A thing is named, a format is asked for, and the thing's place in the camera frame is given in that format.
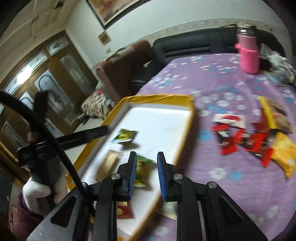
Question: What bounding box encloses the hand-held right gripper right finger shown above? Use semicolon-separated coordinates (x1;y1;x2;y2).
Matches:
157;151;269;241

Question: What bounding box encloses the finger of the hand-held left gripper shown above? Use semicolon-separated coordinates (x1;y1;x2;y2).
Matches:
57;125;111;151

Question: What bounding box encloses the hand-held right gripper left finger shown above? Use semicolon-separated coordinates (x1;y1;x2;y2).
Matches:
26;151;138;241

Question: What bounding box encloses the green snack packet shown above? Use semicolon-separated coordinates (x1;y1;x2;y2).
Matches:
134;155;155;188
110;129;139;145

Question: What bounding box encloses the brown gold snack packet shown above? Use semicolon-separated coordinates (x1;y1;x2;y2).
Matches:
94;150;123;183

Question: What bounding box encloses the red yellow snack packet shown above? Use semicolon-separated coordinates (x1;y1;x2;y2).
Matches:
116;200;134;219

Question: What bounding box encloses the yellow cardboard box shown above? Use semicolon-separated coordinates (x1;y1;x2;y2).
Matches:
66;94;195;241

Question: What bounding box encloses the white red snack packet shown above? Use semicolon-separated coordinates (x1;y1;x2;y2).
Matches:
213;113;246;129

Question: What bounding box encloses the yellow cracker packet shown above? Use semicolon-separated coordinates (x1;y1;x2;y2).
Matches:
269;132;296;179

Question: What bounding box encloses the yellow brown snack packet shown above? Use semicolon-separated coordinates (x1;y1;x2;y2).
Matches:
258;96;294;134

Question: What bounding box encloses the person's left hand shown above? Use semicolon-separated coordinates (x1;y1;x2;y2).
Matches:
22;173;68;210

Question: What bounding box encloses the zebra print cloth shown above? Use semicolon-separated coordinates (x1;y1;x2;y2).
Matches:
80;81;111;120

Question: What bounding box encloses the brown armchair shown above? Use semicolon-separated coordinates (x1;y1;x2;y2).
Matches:
95;40;154;106

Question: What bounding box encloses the wooden glass door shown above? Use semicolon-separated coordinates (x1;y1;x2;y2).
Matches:
0;31;99;149

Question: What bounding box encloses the framed painting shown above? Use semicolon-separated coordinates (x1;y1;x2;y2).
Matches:
85;0;152;29

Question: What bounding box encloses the black sofa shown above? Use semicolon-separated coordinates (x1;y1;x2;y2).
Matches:
129;25;286;92

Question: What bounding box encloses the pink thermos bottle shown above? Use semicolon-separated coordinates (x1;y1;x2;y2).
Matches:
235;23;260;75

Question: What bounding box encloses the crumpled plastic bag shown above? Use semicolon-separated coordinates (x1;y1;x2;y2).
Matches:
260;44;296;87

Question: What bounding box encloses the black cable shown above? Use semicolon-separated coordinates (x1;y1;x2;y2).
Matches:
0;91;96;218

